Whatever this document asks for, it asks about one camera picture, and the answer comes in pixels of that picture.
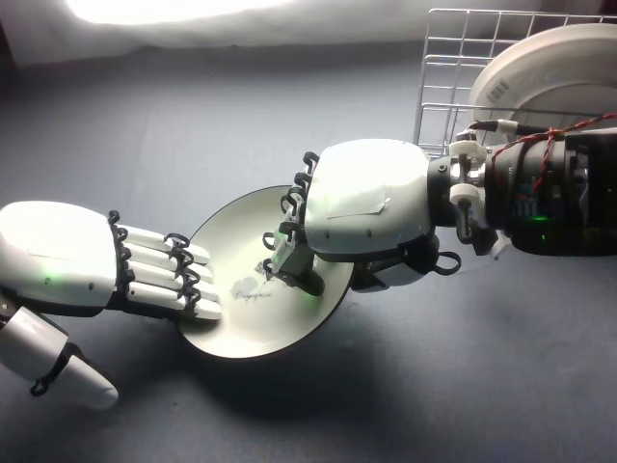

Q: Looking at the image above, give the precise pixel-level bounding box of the grey table cloth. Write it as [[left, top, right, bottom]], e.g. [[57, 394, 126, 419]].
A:
[[0, 42, 617, 463]]

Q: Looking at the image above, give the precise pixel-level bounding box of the white plate with leaf print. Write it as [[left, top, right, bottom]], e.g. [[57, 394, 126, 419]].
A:
[[469, 22, 617, 146], [176, 185, 357, 361]]

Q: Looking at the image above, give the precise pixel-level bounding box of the silver wire dish rack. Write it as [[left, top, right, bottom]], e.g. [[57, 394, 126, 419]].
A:
[[413, 7, 617, 160]]

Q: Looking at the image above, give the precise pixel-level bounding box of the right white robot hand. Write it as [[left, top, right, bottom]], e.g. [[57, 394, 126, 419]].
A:
[[262, 138, 463, 297]]

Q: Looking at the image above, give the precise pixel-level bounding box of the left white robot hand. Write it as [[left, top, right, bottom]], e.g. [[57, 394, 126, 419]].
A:
[[0, 200, 224, 412]]

